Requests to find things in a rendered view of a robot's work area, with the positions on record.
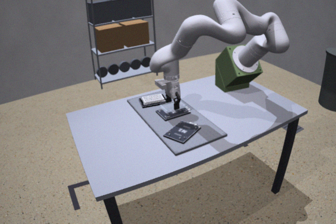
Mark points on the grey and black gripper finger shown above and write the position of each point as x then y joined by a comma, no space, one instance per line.
177,102
168,99

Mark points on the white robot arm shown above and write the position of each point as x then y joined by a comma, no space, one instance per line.
232,29

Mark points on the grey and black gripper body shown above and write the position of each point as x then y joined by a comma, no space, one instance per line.
172,88

